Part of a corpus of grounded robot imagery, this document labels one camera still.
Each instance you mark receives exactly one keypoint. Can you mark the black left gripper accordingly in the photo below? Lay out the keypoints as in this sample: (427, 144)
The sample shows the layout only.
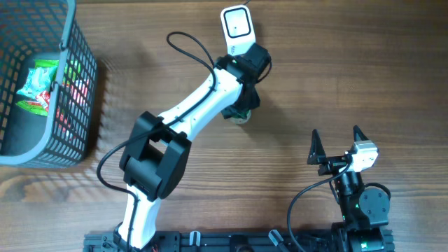
(255, 101)

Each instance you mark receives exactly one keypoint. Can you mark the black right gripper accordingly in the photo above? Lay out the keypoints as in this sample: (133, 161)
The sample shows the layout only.
(318, 156)

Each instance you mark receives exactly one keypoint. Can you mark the green lid plastic jar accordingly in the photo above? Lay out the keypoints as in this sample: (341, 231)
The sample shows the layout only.
(240, 118)

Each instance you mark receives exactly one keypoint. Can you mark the red snack pack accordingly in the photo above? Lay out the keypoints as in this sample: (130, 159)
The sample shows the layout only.
(72, 115)

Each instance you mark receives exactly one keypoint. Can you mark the teal white wipes packet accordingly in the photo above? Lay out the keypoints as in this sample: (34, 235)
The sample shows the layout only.
(38, 80)

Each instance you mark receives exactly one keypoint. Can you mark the green snack packet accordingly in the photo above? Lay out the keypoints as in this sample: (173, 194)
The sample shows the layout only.
(31, 105)

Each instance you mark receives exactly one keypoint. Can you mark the red stick snack packet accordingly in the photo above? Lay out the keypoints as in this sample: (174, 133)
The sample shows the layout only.
(43, 99)

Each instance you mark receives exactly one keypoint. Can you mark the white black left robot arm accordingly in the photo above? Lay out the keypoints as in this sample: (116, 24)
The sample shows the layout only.
(155, 163)

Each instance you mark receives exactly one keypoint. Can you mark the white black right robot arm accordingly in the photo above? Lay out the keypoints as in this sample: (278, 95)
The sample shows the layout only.
(364, 206)

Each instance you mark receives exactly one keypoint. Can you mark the white blue barcode scanner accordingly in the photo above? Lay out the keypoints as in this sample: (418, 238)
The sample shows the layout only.
(238, 29)

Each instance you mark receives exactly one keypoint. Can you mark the dark grey plastic basket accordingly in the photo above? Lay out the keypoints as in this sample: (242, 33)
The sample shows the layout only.
(40, 29)

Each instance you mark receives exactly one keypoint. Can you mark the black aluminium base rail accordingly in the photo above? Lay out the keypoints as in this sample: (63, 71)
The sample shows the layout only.
(310, 240)

